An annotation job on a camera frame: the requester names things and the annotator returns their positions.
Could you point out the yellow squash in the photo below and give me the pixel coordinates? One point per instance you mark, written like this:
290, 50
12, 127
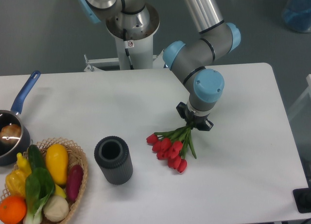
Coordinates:
57, 163

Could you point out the brown bread roll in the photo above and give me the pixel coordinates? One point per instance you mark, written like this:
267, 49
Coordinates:
10, 134

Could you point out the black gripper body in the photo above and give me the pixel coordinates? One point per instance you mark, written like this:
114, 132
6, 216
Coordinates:
196, 118

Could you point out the blue translucent container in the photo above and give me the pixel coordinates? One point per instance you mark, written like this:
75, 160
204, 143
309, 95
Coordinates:
297, 15

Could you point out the orange fruit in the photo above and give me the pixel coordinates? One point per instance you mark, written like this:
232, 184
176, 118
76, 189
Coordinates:
12, 210

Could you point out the red tulip bouquet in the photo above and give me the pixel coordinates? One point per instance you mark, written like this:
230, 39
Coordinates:
172, 146

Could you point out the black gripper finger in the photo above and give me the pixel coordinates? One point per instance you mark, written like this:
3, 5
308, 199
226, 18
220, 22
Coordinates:
183, 112
205, 125

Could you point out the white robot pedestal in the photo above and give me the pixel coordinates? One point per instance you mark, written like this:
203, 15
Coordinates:
134, 39

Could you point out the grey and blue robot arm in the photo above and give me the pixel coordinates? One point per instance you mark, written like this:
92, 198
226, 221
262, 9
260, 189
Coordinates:
188, 63

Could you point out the small yellow pepper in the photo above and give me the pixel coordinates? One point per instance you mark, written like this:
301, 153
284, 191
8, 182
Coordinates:
23, 164

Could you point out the black device at edge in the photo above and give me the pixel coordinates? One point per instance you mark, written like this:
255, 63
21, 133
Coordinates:
302, 199

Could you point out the yellow banana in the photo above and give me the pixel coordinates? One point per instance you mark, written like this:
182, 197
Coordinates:
59, 191

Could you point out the yellow bell pepper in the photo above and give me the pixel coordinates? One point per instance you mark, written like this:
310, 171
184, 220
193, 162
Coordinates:
15, 182

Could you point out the green cucumber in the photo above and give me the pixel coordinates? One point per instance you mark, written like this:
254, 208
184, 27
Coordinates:
35, 157

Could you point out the beige garlic bulb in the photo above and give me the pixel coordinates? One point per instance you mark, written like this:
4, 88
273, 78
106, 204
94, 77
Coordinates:
56, 209

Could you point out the purple eggplant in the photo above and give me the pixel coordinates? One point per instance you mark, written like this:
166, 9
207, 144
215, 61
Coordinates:
74, 182

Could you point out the blue handled saucepan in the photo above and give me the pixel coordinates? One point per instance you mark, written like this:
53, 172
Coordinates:
8, 153

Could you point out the dark grey ribbed vase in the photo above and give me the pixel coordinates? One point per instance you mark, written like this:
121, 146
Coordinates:
113, 157

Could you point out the green bok choy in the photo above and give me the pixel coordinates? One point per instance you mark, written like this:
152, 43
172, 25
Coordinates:
39, 187

